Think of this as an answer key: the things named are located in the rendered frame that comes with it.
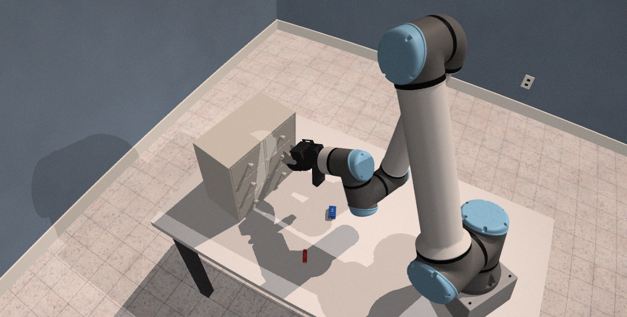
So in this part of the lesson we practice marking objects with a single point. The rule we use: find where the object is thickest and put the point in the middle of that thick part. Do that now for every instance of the blue nine-volt battery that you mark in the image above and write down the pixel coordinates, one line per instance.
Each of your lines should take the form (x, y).
(332, 212)

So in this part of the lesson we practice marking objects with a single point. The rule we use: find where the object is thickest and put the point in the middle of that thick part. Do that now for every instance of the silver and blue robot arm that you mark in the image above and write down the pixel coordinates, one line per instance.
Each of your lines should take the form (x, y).
(459, 247)

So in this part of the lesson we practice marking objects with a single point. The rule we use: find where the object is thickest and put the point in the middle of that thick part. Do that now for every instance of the beige chest of drawers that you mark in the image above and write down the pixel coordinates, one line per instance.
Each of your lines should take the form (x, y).
(225, 144)

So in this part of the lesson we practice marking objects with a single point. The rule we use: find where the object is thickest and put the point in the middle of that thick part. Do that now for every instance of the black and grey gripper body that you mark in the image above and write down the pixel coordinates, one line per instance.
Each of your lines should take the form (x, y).
(306, 153)

